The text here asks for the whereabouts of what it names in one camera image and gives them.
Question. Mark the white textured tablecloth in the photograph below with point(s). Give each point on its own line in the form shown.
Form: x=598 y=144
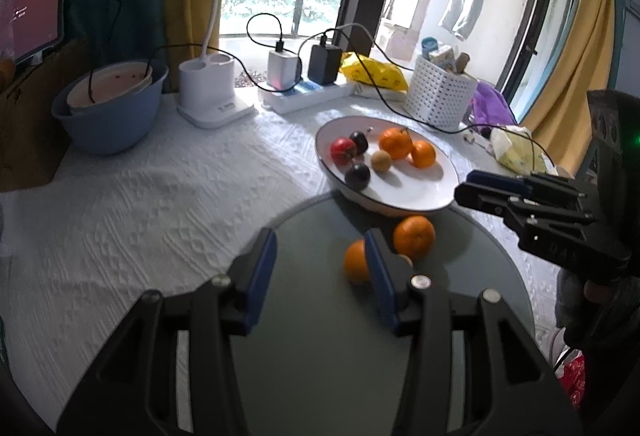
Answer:
x=166 y=214

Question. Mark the yellow tissue pack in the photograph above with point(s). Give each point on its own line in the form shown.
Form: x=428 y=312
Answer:
x=515 y=149

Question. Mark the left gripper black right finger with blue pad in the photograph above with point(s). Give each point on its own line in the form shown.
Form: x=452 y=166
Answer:
x=390 y=276

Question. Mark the white perforated basket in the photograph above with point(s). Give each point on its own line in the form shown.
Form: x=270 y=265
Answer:
x=437 y=97

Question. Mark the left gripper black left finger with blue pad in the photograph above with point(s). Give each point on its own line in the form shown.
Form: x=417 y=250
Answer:
x=250 y=274

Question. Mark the white power strip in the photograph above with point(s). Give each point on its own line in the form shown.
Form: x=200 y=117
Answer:
x=305 y=94

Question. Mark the purple cloth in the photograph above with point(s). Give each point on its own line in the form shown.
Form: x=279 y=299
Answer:
x=488 y=108

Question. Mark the large mandarin orange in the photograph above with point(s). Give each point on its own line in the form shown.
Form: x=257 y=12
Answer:
x=414 y=237

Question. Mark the black camera box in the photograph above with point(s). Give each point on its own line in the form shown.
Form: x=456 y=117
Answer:
x=615 y=129

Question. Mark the red tomato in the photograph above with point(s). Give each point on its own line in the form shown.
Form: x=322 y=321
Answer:
x=343 y=150

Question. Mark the blue plastic bowl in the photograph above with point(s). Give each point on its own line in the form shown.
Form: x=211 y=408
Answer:
x=116 y=126

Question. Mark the dark plum with stem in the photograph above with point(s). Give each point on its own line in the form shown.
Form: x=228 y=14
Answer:
x=358 y=175

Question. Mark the brown kiwi fruit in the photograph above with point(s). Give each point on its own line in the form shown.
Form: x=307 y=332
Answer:
x=381 y=161

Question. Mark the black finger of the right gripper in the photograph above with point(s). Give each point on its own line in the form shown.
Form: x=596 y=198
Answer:
x=519 y=212

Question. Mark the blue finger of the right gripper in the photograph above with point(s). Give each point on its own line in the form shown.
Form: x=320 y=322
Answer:
x=483 y=189

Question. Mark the black charger adapter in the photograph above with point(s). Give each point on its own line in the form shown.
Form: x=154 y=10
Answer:
x=324 y=63

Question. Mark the white bowl inside blue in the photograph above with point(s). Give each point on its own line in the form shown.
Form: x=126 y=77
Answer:
x=109 y=83

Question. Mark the white oval plate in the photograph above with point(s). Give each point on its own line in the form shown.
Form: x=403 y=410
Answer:
x=403 y=190

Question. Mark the white lamp base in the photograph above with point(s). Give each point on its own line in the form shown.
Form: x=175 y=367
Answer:
x=207 y=96

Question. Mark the yellow snack bag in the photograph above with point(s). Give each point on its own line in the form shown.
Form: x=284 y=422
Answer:
x=366 y=70

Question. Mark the orange on mat front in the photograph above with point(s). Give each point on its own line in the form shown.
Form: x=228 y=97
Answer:
x=423 y=154

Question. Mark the yellow curtain right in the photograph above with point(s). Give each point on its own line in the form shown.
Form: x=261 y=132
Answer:
x=560 y=119

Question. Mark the tablet with red screen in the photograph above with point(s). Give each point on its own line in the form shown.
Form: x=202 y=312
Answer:
x=28 y=27

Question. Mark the round grey-green mat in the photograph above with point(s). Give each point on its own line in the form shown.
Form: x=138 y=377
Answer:
x=320 y=360

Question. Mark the white charger adapter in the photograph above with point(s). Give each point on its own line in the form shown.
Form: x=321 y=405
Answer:
x=282 y=70

